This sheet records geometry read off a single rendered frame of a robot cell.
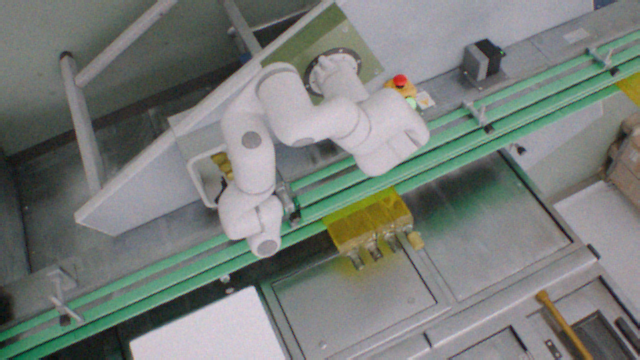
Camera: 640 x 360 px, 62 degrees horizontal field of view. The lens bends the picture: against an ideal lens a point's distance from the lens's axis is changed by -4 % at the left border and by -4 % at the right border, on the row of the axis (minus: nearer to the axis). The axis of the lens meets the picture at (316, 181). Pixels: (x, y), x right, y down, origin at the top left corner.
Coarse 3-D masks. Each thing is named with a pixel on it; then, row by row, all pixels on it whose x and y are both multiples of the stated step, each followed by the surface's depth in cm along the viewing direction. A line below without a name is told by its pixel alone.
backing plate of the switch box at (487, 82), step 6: (462, 66) 169; (462, 72) 168; (468, 72) 168; (498, 72) 166; (504, 72) 166; (468, 78) 166; (474, 78) 166; (486, 78) 166; (492, 78) 165; (498, 78) 165; (504, 78) 165; (510, 78) 165; (474, 84) 165; (480, 84) 164; (486, 84) 164; (492, 84) 164; (480, 90) 163
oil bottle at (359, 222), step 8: (344, 208) 161; (352, 208) 160; (360, 208) 160; (352, 216) 159; (360, 216) 159; (352, 224) 158; (360, 224) 157; (368, 224) 157; (360, 232) 156; (368, 232) 156; (360, 240) 155; (368, 240) 155; (376, 240) 156
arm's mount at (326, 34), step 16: (320, 16) 131; (336, 16) 128; (304, 32) 131; (320, 32) 129; (336, 32) 128; (352, 32) 130; (288, 48) 132; (304, 48) 129; (320, 48) 130; (336, 48) 132; (352, 48) 134; (368, 48) 136; (304, 64) 133; (368, 64) 141; (304, 80) 136; (368, 80) 146; (320, 96) 143
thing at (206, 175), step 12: (204, 156) 138; (228, 156) 153; (192, 168) 140; (204, 168) 152; (216, 168) 154; (204, 180) 156; (216, 180) 158; (228, 180) 158; (204, 192) 150; (216, 192) 156
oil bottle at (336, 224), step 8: (328, 216) 159; (336, 216) 159; (344, 216) 159; (328, 224) 158; (336, 224) 158; (344, 224) 157; (328, 232) 162; (336, 232) 156; (344, 232) 156; (352, 232) 156; (336, 240) 155; (344, 240) 155; (352, 240) 154; (344, 248) 154; (352, 248) 154; (344, 256) 156
